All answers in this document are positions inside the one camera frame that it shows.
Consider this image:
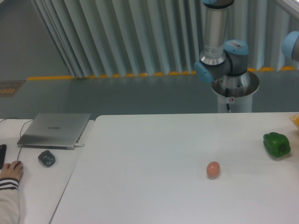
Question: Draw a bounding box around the silver closed laptop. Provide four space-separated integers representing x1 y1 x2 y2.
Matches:
17 113 91 150

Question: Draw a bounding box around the brown egg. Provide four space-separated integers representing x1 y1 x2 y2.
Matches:
206 161 220 179

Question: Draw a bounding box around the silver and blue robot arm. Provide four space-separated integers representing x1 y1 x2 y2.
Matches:
194 0 299 83

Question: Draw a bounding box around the black mouse cable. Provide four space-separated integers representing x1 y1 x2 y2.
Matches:
0 117 33 162

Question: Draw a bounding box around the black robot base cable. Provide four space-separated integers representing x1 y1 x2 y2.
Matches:
225 88 232 113

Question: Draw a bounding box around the corrugated white curtain panel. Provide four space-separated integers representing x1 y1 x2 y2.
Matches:
32 0 299 78

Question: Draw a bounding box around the white striped sleeve forearm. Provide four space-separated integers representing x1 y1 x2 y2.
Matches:
0 178 20 224

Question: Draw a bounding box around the black power adapter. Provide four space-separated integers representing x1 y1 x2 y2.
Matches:
38 150 56 167

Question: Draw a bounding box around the black keyboard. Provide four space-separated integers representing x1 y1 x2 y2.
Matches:
0 144 7 169

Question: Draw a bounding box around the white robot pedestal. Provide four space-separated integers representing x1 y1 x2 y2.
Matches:
212 71 260 113

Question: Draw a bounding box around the yellow tray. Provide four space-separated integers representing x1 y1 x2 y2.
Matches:
289 114 299 129

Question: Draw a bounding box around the person's hand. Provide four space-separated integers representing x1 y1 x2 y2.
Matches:
0 161 23 182

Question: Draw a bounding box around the green bell pepper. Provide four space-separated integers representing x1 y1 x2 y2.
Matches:
263 132 291 158

